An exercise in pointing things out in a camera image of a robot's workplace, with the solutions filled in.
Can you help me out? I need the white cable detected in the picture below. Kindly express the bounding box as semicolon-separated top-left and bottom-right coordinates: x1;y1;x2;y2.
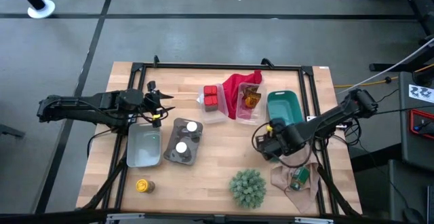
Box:
335;37;434;96

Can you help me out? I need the light grey plastic bin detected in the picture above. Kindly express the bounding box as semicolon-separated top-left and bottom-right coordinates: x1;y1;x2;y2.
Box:
126;122;163;168

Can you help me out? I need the black metal table frame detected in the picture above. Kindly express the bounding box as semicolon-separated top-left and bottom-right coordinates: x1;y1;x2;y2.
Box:
81;56;362;218

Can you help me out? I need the teal plastic bin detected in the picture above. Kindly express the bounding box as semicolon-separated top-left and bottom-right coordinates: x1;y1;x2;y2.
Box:
267;90;305;126

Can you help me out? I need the smoky dark plastic bin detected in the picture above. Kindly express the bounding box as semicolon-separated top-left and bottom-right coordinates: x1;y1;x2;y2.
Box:
162;117;204;166

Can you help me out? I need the clear plastic bin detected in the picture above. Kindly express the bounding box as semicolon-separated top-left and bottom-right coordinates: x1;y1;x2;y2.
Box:
236;82;267;126
198;83;229;125

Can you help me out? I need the yellow cable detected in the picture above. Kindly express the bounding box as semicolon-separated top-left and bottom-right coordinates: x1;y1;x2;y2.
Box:
334;64;434;88

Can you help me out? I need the white printed sticker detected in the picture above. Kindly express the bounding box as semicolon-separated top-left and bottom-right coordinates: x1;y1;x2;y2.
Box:
408;83;434;103

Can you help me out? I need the yellow-lid spice jar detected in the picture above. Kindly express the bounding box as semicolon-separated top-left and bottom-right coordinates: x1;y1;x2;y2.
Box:
135;179;156;194

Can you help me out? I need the black metal stand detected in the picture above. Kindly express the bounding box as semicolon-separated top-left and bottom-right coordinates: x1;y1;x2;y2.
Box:
401;0;434;40

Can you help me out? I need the white round pole base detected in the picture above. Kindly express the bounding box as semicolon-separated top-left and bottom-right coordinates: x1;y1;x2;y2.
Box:
26;0;56;19

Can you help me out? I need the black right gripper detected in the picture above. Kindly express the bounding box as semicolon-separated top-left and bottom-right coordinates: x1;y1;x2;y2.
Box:
254;117;290;161

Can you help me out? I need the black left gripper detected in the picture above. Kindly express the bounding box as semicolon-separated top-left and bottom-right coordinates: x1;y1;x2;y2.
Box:
143;80;176;117

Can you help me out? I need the tan cloth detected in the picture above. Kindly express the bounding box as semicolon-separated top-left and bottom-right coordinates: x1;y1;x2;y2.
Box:
270;142;321;214

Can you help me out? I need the shiny orange-brown spice packet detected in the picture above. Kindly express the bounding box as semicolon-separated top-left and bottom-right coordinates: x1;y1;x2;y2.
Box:
244;93;262;110

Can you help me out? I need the red cloth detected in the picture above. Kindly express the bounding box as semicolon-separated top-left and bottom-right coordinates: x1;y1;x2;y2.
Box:
222;70;264;120

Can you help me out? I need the black equipment cabinet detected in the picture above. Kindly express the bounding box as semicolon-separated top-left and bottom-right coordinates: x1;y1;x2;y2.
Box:
398;71;434;164

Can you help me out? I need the potted artificial green plant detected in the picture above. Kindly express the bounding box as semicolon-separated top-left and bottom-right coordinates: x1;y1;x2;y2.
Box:
229;168;267;209

